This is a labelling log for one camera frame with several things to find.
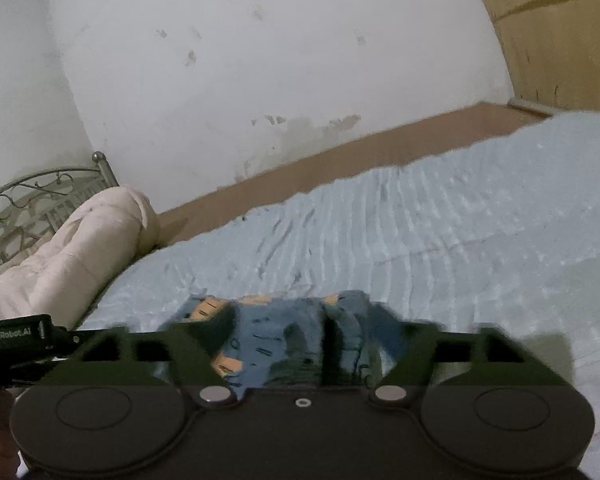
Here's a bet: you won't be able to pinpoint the light blue bed sheet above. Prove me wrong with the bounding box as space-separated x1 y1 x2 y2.
83 112 600 479

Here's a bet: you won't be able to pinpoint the cream rolled blanket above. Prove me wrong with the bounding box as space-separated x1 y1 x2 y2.
0 186 160 328

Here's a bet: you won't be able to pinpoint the blue pants with orange print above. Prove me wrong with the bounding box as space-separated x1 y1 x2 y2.
161 290 407 396

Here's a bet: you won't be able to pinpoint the wooden plywood cabinet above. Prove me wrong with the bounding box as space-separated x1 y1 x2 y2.
482 0 600 112

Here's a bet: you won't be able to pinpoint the grey metal headboard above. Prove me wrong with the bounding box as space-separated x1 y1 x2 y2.
0 151 118 267

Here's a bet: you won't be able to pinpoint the brown wooden bed frame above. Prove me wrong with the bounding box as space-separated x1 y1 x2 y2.
157 103 547 248

